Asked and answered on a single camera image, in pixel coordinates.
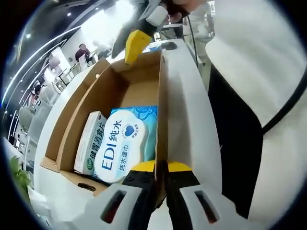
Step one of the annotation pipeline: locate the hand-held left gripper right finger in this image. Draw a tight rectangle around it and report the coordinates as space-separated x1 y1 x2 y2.
164 161 264 230

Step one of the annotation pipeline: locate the blue white wet wipes pack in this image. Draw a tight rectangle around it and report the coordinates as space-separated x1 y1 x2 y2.
92 105 159 184

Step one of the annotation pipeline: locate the person's black garment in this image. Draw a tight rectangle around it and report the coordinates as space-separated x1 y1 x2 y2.
206 64 264 213

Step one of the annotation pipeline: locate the white green medicine box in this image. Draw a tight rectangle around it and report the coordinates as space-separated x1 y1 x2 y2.
73 111 108 177

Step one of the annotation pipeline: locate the brown cardboard shoe box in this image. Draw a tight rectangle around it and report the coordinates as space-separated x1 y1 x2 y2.
39 49 169 209

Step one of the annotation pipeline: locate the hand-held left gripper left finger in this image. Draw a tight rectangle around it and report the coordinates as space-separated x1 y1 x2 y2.
51 161 159 230

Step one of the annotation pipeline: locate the person's right hand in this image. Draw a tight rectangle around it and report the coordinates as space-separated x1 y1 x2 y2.
167 0 211 24

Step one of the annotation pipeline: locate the black computer mouse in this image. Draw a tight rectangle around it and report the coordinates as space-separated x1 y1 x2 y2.
160 41 178 50

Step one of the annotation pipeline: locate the green plant in white pot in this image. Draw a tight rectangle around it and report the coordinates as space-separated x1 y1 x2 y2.
9 155 32 192

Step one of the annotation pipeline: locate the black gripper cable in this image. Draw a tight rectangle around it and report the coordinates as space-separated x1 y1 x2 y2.
260 83 307 135
186 13 200 67

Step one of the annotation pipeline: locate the grey padded office chair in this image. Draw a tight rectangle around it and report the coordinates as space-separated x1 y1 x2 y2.
19 105 48 144

